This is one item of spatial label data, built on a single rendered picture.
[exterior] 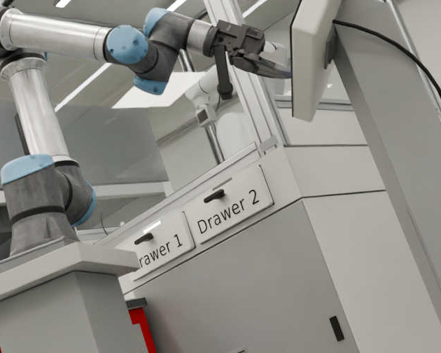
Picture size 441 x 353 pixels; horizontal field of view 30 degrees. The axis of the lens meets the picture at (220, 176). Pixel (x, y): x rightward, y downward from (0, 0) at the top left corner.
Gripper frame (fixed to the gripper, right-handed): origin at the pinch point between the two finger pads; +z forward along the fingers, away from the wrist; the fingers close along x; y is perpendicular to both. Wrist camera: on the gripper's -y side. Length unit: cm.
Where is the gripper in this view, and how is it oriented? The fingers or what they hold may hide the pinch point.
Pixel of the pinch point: (290, 76)
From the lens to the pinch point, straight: 185.1
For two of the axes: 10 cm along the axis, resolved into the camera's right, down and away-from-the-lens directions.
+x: 0.9, 2.4, 9.7
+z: 9.3, 3.3, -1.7
